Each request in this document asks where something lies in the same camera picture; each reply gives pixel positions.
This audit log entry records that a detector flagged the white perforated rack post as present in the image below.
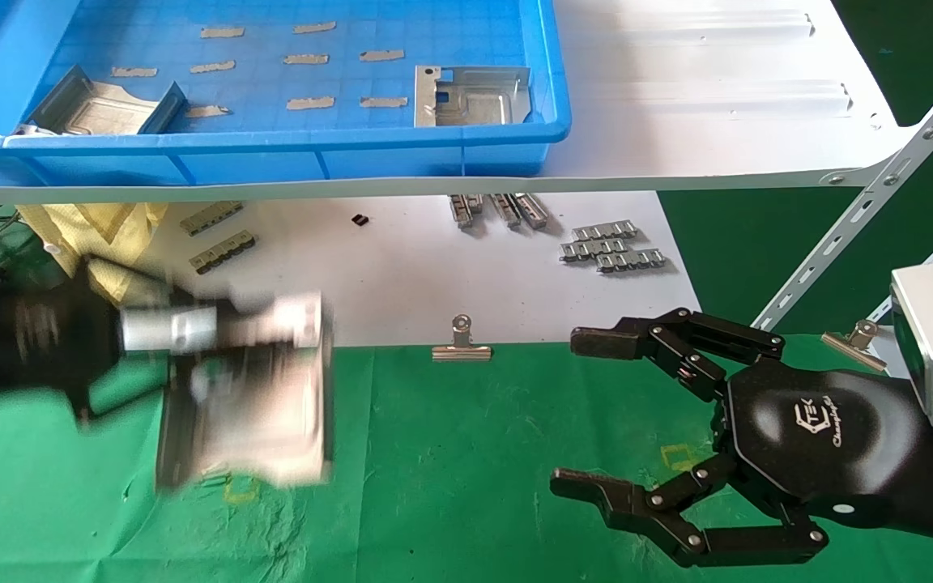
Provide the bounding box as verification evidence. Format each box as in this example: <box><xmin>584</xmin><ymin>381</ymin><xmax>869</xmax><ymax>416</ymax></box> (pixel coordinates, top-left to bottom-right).
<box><xmin>754</xmin><ymin>49</ymin><xmax>933</xmax><ymax>329</ymax></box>

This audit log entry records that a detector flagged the stamped sheet metal tray part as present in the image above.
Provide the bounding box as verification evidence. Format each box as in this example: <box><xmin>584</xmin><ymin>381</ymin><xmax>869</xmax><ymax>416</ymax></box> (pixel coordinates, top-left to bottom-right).
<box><xmin>23</xmin><ymin>65</ymin><xmax>188</xmax><ymax>137</ymax></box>
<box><xmin>122</xmin><ymin>293</ymin><xmax>334</xmax><ymax>492</ymax></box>
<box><xmin>414</xmin><ymin>65</ymin><xmax>533</xmax><ymax>129</ymax></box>

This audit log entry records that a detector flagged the yellow cloth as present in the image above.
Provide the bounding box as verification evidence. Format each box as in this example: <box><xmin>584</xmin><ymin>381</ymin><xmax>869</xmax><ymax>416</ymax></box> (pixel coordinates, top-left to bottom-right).
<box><xmin>17</xmin><ymin>202</ymin><xmax>172</xmax><ymax>307</ymax></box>

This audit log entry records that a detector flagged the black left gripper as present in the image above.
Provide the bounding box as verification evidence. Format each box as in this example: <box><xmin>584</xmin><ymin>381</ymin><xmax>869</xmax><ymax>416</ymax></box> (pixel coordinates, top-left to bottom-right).
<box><xmin>0</xmin><ymin>257</ymin><xmax>241</xmax><ymax>426</ymax></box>

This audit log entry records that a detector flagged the white rack shelf board flat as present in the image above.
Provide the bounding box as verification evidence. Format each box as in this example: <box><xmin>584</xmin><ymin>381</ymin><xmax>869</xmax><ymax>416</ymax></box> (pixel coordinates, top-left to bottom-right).
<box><xmin>94</xmin><ymin>192</ymin><xmax>698</xmax><ymax>351</ymax></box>

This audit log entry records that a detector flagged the small metal bracket strip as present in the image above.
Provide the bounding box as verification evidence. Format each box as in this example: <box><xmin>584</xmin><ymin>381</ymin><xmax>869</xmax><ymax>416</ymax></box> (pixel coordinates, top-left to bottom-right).
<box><xmin>594</xmin><ymin>249</ymin><xmax>668</xmax><ymax>274</ymax></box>
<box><xmin>489</xmin><ymin>194</ymin><xmax>522</xmax><ymax>229</ymax></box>
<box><xmin>513</xmin><ymin>194</ymin><xmax>551</xmax><ymax>229</ymax></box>
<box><xmin>190</xmin><ymin>231</ymin><xmax>258</xmax><ymax>274</ymax></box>
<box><xmin>572</xmin><ymin>220</ymin><xmax>640</xmax><ymax>241</ymax></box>
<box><xmin>560</xmin><ymin>238</ymin><xmax>628</xmax><ymax>262</ymax></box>
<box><xmin>180</xmin><ymin>202</ymin><xmax>245</xmax><ymax>236</ymax></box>
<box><xmin>449</xmin><ymin>194</ymin><xmax>485</xmax><ymax>230</ymax></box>

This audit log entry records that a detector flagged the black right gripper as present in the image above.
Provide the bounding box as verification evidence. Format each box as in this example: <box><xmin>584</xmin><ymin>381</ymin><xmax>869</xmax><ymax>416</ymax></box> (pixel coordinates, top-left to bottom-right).
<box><xmin>549</xmin><ymin>360</ymin><xmax>933</xmax><ymax>568</ymax></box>

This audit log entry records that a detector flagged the silver binder clip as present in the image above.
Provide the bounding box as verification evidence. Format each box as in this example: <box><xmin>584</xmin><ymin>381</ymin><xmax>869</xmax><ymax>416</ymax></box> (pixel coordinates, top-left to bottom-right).
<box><xmin>821</xmin><ymin>319</ymin><xmax>888</xmax><ymax>372</ymax></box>
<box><xmin>432</xmin><ymin>314</ymin><xmax>493</xmax><ymax>362</ymax></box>

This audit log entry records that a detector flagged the green tablecloth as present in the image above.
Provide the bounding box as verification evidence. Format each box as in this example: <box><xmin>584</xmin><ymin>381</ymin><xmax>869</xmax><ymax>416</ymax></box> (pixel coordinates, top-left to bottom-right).
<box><xmin>0</xmin><ymin>334</ymin><xmax>933</xmax><ymax>583</ymax></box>

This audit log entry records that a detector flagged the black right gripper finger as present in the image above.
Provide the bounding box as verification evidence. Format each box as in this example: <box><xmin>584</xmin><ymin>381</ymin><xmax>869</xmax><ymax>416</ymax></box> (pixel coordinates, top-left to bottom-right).
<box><xmin>570</xmin><ymin>308</ymin><xmax>786</xmax><ymax>403</ymax></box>

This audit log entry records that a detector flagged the white rack shelf board ribbed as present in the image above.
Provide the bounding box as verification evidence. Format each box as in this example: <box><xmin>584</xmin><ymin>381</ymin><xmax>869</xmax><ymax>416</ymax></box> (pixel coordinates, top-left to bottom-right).
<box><xmin>0</xmin><ymin>0</ymin><xmax>921</xmax><ymax>205</ymax></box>

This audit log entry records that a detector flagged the blue plastic bin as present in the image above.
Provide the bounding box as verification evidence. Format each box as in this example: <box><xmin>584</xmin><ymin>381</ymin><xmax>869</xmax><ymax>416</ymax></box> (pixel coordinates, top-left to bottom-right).
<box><xmin>0</xmin><ymin>0</ymin><xmax>573</xmax><ymax>187</ymax></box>

